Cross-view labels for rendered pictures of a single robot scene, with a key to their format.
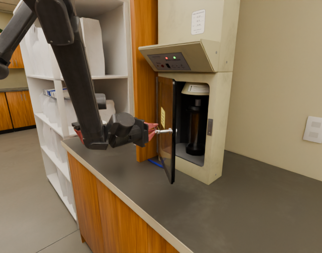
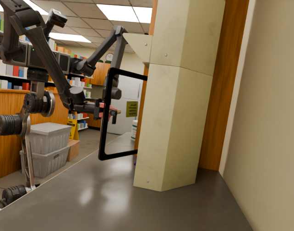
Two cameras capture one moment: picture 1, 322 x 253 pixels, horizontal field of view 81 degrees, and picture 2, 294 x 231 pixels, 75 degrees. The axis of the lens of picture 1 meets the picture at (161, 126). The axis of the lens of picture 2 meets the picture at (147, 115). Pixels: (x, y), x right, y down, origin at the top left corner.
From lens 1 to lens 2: 0.83 m
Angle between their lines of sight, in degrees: 52
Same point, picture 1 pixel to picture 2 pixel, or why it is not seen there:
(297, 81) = not seen: outside the picture
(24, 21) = (103, 45)
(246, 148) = (249, 198)
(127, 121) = (75, 91)
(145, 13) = not seen: hidden behind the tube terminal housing
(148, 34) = not seen: hidden behind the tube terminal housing
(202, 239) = (52, 189)
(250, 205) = (120, 212)
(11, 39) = (95, 55)
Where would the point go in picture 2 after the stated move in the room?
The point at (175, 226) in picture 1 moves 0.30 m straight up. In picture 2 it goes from (62, 178) to (69, 100)
